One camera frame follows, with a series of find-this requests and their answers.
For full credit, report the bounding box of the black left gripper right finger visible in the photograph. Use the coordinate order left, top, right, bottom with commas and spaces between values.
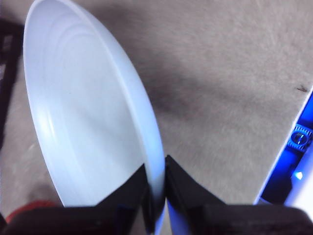
165, 154, 313, 235

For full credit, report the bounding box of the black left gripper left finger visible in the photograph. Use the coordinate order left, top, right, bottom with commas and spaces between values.
4, 163, 157, 235

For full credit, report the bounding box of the blue plate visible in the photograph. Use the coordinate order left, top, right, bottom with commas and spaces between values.
23, 0, 172, 235

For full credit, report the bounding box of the black plate rack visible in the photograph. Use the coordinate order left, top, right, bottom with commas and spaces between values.
0, 19, 25, 150

